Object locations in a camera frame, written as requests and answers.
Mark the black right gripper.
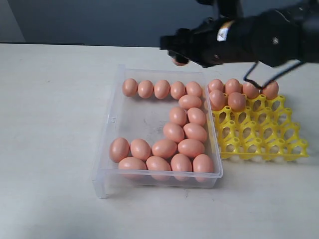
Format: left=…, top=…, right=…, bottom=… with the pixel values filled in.
left=159, top=0, right=319, bottom=68

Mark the brown egg fourth row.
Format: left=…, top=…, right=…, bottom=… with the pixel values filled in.
left=228, top=92, right=246, bottom=112
left=172, top=58, right=187, bottom=66
left=163, top=122, right=185, bottom=143
left=183, top=123, right=207, bottom=143

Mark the brown egg third row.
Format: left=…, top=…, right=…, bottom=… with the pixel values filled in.
left=209, top=89, right=226, bottom=111
left=187, top=108, right=206, bottom=126
left=169, top=107, right=187, bottom=126

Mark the brown egg packed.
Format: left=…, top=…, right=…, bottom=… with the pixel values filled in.
left=242, top=83, right=260, bottom=99
left=208, top=79, right=224, bottom=92
left=225, top=78, right=242, bottom=95
left=261, top=81, right=279, bottom=100

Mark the brown egg fifth row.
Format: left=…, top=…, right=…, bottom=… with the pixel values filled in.
left=177, top=138, right=205, bottom=158
left=109, top=137, right=130, bottom=163
left=130, top=138, right=151, bottom=161
left=152, top=139, right=177, bottom=159

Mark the yellow plastic egg tray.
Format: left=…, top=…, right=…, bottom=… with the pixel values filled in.
left=212, top=95, right=308, bottom=162

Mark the brown egg top row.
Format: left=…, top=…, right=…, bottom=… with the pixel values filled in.
left=170, top=81, right=185, bottom=100
left=138, top=80, right=154, bottom=99
left=122, top=78, right=138, bottom=97
left=186, top=81, right=202, bottom=98
left=154, top=80, right=170, bottom=100

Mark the brown egg second row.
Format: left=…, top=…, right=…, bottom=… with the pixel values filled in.
left=178, top=94, right=202, bottom=110

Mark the clear plastic egg box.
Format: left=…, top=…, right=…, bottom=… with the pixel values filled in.
left=92, top=65, right=223, bottom=199

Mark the brown egg front row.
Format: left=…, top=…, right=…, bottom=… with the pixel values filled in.
left=146, top=156, right=171, bottom=181
left=118, top=157, right=147, bottom=180
left=170, top=153, right=192, bottom=172
left=192, top=154, right=214, bottom=184

